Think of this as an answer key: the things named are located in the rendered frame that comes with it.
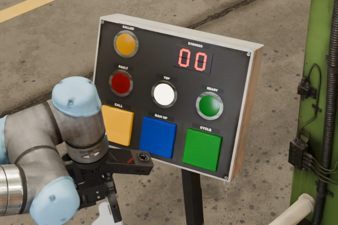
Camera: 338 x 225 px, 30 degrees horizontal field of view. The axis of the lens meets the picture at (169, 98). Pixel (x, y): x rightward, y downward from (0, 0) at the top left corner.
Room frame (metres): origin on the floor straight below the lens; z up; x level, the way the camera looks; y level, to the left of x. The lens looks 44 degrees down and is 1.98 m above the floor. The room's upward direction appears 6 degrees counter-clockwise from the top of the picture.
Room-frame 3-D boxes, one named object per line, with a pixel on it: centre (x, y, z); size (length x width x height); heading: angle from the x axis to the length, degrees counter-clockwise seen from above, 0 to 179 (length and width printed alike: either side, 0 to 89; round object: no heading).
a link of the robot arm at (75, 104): (0.77, 0.16, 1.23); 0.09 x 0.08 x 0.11; 112
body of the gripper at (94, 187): (0.77, 0.16, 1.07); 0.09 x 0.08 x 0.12; 104
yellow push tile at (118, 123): (0.95, 0.12, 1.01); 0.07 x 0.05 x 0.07; 62
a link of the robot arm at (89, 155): (0.77, 0.15, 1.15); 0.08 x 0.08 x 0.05
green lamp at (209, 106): (0.90, -0.08, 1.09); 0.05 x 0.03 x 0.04; 37
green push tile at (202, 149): (0.86, -0.06, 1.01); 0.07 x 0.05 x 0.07; 62
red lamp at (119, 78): (0.99, 0.10, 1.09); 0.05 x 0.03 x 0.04; 37
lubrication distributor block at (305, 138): (0.99, -0.31, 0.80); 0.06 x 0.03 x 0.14; 37
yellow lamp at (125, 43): (1.03, 0.08, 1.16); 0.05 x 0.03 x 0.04; 37
